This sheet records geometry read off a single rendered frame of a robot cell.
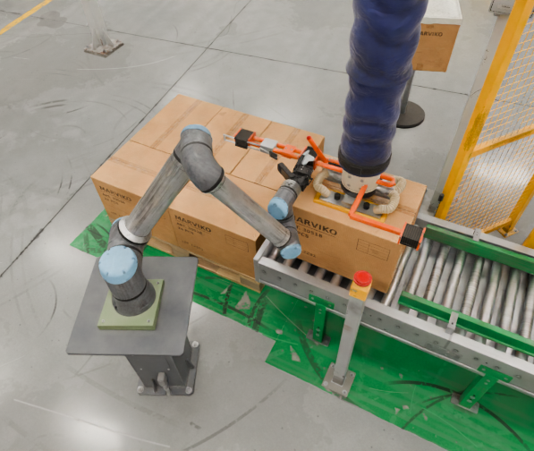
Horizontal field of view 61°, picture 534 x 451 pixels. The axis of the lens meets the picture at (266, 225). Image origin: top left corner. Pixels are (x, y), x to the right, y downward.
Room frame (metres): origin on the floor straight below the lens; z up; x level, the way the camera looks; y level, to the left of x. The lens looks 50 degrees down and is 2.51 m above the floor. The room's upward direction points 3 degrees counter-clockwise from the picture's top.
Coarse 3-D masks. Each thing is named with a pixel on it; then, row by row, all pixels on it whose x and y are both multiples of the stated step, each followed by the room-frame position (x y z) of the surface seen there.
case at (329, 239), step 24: (312, 192) 1.49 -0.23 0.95; (408, 192) 1.45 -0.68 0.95; (312, 216) 1.36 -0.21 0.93; (336, 216) 1.33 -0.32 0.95; (408, 216) 1.31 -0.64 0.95; (312, 240) 1.35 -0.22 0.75; (336, 240) 1.29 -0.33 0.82; (360, 240) 1.24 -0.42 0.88; (384, 240) 1.19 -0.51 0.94; (336, 264) 1.29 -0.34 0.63; (360, 264) 1.23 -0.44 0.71; (384, 264) 1.17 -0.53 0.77; (384, 288) 1.16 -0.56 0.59
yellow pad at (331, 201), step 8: (336, 192) 1.43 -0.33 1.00; (320, 200) 1.41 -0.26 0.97; (328, 200) 1.41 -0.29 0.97; (336, 200) 1.40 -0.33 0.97; (336, 208) 1.37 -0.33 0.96; (344, 208) 1.36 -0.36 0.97; (360, 208) 1.35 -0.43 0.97; (368, 208) 1.34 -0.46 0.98; (368, 216) 1.31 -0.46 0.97; (376, 216) 1.30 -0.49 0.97; (384, 216) 1.30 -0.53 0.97
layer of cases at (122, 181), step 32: (160, 128) 2.57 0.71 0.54; (224, 128) 2.53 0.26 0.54; (256, 128) 2.52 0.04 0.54; (288, 128) 2.50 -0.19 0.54; (128, 160) 2.25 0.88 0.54; (160, 160) 2.23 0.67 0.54; (224, 160) 2.20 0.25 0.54; (256, 160) 2.19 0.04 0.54; (288, 160) 2.17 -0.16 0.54; (128, 192) 1.97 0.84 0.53; (192, 192) 1.93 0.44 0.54; (256, 192) 1.90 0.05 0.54; (160, 224) 1.87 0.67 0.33; (192, 224) 1.74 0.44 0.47; (224, 224) 1.66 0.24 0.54; (224, 256) 1.65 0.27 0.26
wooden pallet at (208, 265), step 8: (112, 224) 2.11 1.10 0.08; (152, 240) 1.99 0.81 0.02; (160, 240) 1.90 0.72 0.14; (160, 248) 1.92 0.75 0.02; (168, 248) 1.91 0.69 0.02; (176, 248) 1.83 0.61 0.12; (176, 256) 1.84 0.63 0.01; (184, 256) 1.81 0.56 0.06; (192, 256) 1.81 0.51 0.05; (200, 256) 1.74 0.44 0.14; (200, 264) 1.76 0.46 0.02; (208, 264) 1.76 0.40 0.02; (216, 264) 1.68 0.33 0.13; (216, 272) 1.69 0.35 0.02; (224, 272) 1.69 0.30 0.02; (232, 272) 1.68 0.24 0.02; (232, 280) 1.63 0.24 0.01; (240, 280) 1.60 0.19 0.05; (248, 280) 1.56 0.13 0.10; (256, 288) 1.54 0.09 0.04
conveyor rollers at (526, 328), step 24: (432, 240) 1.47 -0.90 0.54; (288, 264) 1.36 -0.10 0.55; (456, 264) 1.30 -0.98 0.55; (480, 264) 1.29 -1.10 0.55; (408, 288) 1.18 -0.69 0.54; (432, 288) 1.17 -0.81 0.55; (456, 288) 1.16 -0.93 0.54; (528, 288) 1.15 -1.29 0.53; (408, 312) 1.05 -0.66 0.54; (480, 312) 1.03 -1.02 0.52; (504, 312) 1.02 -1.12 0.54; (528, 312) 1.01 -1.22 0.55; (480, 336) 0.90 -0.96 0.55; (528, 336) 0.88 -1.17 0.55
